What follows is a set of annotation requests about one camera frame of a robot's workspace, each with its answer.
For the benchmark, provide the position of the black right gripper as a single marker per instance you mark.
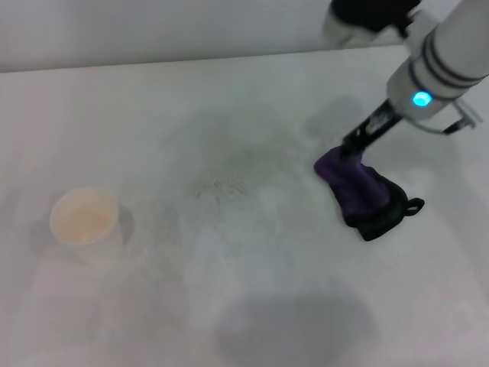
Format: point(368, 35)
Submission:
point(376, 124)

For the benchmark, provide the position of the purple and black rag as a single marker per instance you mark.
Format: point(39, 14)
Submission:
point(355, 183)

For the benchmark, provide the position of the white paper cup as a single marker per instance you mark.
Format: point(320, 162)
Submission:
point(82, 218)

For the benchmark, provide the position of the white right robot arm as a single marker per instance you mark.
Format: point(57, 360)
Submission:
point(443, 57)

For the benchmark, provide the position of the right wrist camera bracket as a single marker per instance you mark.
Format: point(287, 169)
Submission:
point(466, 116)

